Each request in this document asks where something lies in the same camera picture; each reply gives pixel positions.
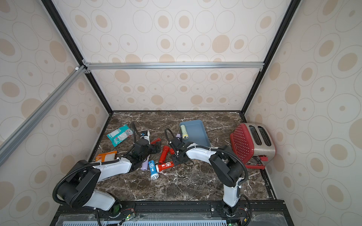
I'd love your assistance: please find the blue storage tray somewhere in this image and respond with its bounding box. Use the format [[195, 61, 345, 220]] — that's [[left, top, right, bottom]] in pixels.
[[179, 120, 210, 147]]

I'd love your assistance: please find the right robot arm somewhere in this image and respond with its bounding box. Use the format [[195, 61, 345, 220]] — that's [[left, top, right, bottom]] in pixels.
[[165, 128, 248, 213]]

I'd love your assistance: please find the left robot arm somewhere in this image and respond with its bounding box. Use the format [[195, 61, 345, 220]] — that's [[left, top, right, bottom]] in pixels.
[[52, 135, 161, 211]]

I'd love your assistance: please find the purple flashlight yellow head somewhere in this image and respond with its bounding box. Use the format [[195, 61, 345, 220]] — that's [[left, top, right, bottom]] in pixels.
[[141, 159, 149, 171]]

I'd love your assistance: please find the teal snack packet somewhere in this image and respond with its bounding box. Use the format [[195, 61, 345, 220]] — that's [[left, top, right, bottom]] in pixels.
[[107, 124, 133, 147]]

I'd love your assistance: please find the orange snack packet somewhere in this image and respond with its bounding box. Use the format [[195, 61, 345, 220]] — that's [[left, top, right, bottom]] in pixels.
[[95, 151, 117, 163]]

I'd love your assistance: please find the red and steel toaster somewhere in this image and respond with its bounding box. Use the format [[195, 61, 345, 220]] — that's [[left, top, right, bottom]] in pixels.
[[230, 123, 276, 170]]

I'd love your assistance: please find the horizontal aluminium rail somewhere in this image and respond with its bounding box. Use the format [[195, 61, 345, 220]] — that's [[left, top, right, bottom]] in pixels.
[[82, 62, 265, 71]]

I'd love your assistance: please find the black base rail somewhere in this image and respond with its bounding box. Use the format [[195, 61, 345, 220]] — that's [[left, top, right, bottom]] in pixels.
[[51, 200, 293, 226]]

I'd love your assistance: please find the left diagonal aluminium rail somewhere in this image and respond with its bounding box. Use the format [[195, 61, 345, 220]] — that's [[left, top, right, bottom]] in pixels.
[[1, 66, 85, 165]]

